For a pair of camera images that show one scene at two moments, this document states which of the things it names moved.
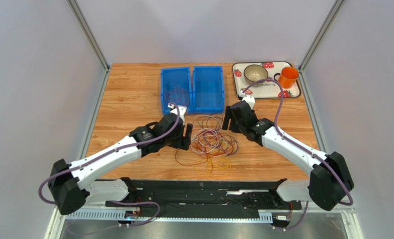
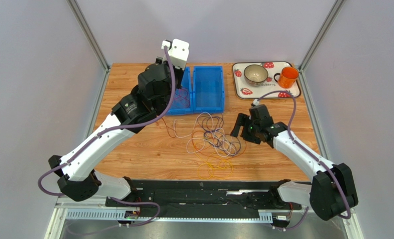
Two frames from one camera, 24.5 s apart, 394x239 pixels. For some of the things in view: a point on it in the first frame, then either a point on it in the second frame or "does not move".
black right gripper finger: (228, 111) -> (243, 119)
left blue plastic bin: (176, 87) does not move
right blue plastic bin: (208, 89) does not move
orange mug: (287, 76) does not move
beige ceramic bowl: (253, 73) does not move
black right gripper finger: (226, 122) -> (235, 131)
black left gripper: (183, 142) -> (179, 72)
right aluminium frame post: (304, 83) does not move
